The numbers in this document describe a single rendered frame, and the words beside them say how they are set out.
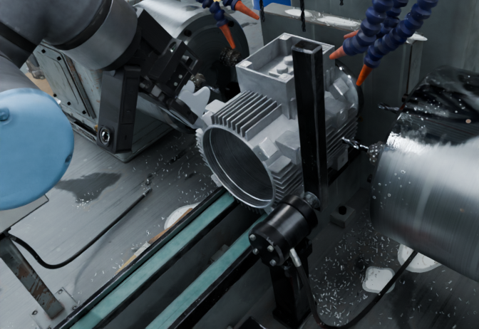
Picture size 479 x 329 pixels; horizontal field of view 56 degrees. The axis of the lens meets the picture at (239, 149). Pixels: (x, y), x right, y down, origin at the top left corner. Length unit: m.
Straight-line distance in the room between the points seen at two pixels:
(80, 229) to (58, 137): 0.68
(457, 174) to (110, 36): 0.40
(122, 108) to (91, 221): 0.51
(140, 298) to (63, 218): 0.39
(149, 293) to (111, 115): 0.31
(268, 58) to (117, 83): 0.29
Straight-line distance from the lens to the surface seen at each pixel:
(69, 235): 1.03
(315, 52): 0.49
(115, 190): 1.07
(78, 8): 0.49
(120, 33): 0.51
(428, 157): 0.54
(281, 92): 0.65
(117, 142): 0.57
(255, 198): 0.75
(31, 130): 0.34
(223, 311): 0.73
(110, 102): 0.57
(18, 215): 0.73
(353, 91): 0.80
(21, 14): 0.47
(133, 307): 0.74
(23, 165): 0.35
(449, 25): 0.83
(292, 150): 0.63
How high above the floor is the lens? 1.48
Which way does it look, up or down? 40 degrees down
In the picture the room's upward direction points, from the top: 12 degrees counter-clockwise
